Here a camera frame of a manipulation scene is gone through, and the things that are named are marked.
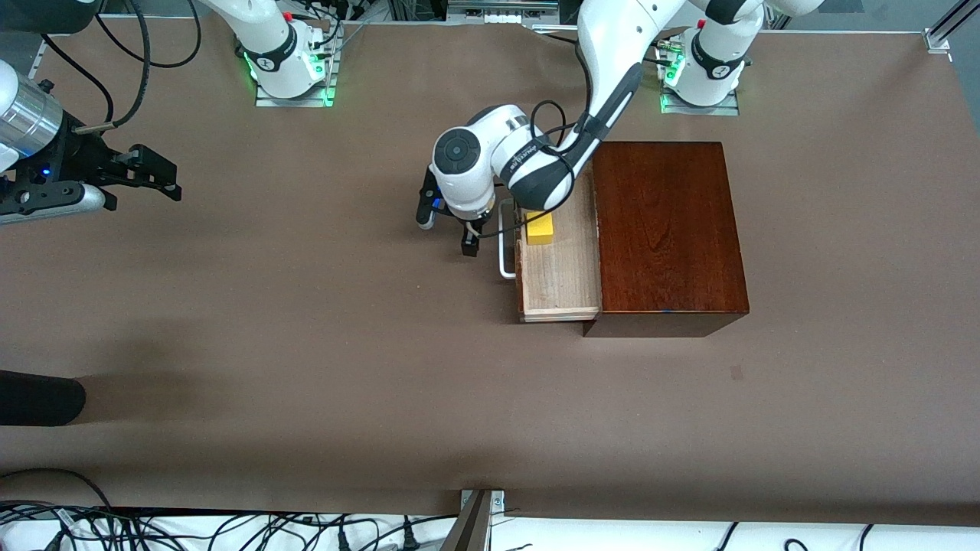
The black ribbed foam cylinder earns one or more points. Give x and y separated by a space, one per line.
38 398

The yellow cube block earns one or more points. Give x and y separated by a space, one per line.
540 233

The aluminium frame corner bracket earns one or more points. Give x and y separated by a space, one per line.
938 40

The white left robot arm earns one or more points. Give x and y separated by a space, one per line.
498 134

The dark brown wooden cabinet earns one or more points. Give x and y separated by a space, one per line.
666 229

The white power strip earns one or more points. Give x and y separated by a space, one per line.
501 9

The light wood drawer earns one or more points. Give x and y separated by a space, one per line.
559 283

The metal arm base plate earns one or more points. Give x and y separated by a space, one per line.
264 98
727 109

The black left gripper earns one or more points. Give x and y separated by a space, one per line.
469 242

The brown paper table cover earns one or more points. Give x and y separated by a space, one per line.
383 383

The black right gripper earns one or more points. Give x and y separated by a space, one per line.
86 155

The aluminium profile beam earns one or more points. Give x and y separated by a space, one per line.
468 528

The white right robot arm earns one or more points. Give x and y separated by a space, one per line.
268 38

